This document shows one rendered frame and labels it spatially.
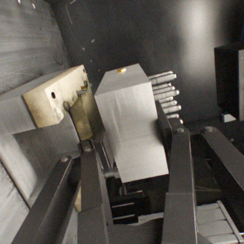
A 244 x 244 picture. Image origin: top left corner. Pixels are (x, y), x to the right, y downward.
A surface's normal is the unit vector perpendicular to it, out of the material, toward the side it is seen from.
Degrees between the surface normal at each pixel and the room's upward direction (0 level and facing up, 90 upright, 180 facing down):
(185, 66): 90
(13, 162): 0
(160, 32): 90
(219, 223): 90
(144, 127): 89
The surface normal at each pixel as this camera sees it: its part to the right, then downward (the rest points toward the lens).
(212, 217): -0.25, -0.89
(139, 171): 0.00, 0.40
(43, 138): 0.97, -0.22
